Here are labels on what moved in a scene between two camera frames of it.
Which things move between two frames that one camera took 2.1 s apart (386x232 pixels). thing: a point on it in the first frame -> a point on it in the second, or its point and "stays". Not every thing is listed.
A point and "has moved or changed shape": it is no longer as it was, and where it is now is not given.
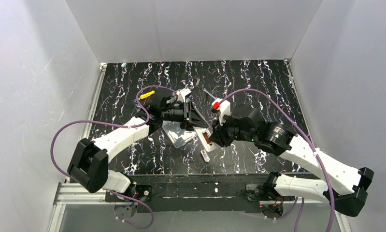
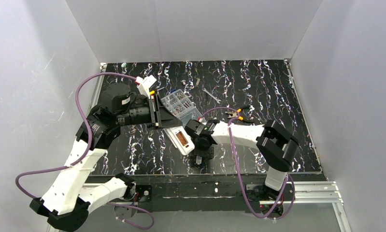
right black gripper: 220,133 -> 200,152
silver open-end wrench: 209,94 stays
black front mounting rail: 163,193 stays
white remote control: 204,134 has moved or changed shape
